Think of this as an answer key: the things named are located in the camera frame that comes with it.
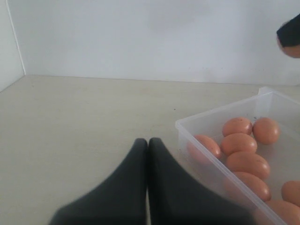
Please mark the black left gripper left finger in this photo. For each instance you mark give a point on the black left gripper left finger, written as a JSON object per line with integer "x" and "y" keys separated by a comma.
{"x": 119, "y": 200}

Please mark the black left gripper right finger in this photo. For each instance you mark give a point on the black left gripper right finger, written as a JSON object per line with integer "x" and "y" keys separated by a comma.
{"x": 176, "y": 198}

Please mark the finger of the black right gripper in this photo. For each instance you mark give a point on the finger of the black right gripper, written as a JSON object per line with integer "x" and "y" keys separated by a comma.
{"x": 289, "y": 33}

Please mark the brown egg third row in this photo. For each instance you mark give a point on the brown egg third row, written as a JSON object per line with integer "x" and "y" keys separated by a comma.
{"x": 249, "y": 163}

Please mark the brown egg second row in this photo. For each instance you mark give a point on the brown egg second row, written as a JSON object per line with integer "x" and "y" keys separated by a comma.
{"x": 238, "y": 142}

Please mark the clear plastic box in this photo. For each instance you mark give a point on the clear plastic box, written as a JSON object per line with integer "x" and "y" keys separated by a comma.
{"x": 200, "y": 137}

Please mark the brown egg top back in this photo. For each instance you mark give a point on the brown egg top back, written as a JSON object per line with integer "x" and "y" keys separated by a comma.
{"x": 237, "y": 125}

